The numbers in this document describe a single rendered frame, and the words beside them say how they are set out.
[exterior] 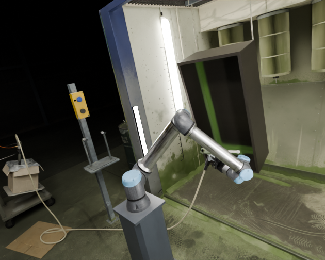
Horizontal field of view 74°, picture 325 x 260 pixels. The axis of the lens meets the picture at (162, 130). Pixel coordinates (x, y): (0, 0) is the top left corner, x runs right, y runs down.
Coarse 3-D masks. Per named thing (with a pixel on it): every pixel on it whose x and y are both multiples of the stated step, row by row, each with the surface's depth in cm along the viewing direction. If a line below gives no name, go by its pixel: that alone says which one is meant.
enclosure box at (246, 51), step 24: (216, 48) 202; (240, 48) 168; (192, 72) 221; (216, 72) 220; (240, 72) 169; (192, 96) 223; (216, 96) 236; (240, 96) 219; (216, 120) 253; (240, 120) 233; (264, 120) 215; (240, 144) 251; (264, 144) 219
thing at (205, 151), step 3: (204, 150) 180; (228, 150) 199; (231, 150) 202; (237, 150) 207; (204, 153) 182; (207, 153) 183; (210, 153) 185; (237, 153) 207; (207, 156) 190; (207, 159) 190; (207, 162) 189; (207, 165) 190; (204, 168) 192
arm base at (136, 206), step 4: (144, 196) 164; (128, 200) 162; (132, 200) 160; (136, 200) 160; (140, 200) 161; (144, 200) 163; (148, 200) 166; (128, 204) 163; (132, 204) 161; (136, 204) 160; (140, 204) 161; (144, 204) 162; (148, 204) 165; (128, 208) 163; (132, 208) 161; (136, 208) 162; (140, 208) 160; (144, 208) 162; (132, 212) 161; (136, 212) 161
